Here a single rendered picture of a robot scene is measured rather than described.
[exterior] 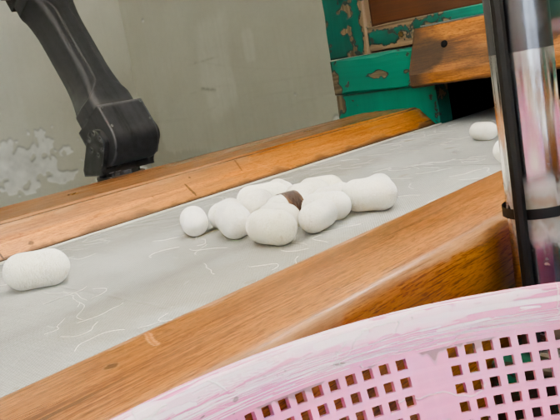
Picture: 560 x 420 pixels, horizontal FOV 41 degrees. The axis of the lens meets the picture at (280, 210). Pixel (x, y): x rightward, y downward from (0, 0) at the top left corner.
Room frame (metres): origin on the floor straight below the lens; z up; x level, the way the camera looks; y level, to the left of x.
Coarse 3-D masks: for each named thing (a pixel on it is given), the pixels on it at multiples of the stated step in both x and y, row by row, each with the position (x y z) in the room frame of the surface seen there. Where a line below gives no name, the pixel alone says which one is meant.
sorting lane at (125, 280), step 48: (384, 144) 0.81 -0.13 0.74; (432, 144) 0.74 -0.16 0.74; (480, 144) 0.68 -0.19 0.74; (432, 192) 0.49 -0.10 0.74; (96, 240) 0.53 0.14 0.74; (144, 240) 0.50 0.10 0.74; (192, 240) 0.47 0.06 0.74; (240, 240) 0.45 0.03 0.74; (336, 240) 0.40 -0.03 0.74; (0, 288) 0.43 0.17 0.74; (48, 288) 0.41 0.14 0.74; (96, 288) 0.39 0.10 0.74; (144, 288) 0.37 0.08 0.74; (192, 288) 0.35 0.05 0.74; (0, 336) 0.33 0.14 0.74; (48, 336) 0.32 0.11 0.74; (96, 336) 0.31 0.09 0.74; (0, 384) 0.27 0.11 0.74
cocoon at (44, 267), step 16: (16, 256) 0.41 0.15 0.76; (32, 256) 0.41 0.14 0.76; (48, 256) 0.41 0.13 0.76; (64, 256) 0.41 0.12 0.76; (16, 272) 0.40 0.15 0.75; (32, 272) 0.40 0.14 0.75; (48, 272) 0.40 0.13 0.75; (64, 272) 0.41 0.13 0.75; (16, 288) 0.41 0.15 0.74; (32, 288) 0.41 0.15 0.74
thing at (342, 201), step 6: (318, 192) 0.46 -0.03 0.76; (324, 192) 0.46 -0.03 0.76; (330, 192) 0.46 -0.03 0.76; (336, 192) 0.46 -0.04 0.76; (342, 192) 0.46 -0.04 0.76; (306, 198) 0.46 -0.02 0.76; (312, 198) 0.46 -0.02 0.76; (318, 198) 0.46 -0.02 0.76; (330, 198) 0.45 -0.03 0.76; (336, 198) 0.45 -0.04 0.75; (342, 198) 0.45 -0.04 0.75; (348, 198) 0.46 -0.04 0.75; (306, 204) 0.46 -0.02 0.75; (336, 204) 0.45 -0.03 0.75; (342, 204) 0.45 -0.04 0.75; (348, 204) 0.45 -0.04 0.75; (342, 210) 0.45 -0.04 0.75; (348, 210) 0.45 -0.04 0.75; (342, 216) 0.45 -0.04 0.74
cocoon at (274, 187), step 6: (252, 186) 0.52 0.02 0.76; (258, 186) 0.52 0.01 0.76; (264, 186) 0.52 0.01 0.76; (270, 186) 0.52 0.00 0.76; (276, 186) 0.52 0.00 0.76; (282, 186) 0.52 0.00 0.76; (240, 192) 0.52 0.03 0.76; (246, 192) 0.52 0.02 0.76; (270, 192) 0.51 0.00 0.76; (276, 192) 0.51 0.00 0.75; (240, 198) 0.52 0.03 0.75
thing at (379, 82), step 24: (408, 48) 0.95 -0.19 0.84; (336, 72) 1.04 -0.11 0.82; (360, 72) 1.01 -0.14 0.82; (384, 72) 0.98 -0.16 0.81; (408, 72) 0.95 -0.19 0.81; (360, 96) 1.01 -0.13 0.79; (384, 96) 0.98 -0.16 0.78; (408, 96) 0.96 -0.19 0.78; (432, 96) 0.93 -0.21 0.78; (456, 96) 0.99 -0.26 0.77; (480, 96) 1.04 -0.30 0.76; (432, 120) 0.94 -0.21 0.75; (456, 120) 0.94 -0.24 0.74; (480, 120) 0.89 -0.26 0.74
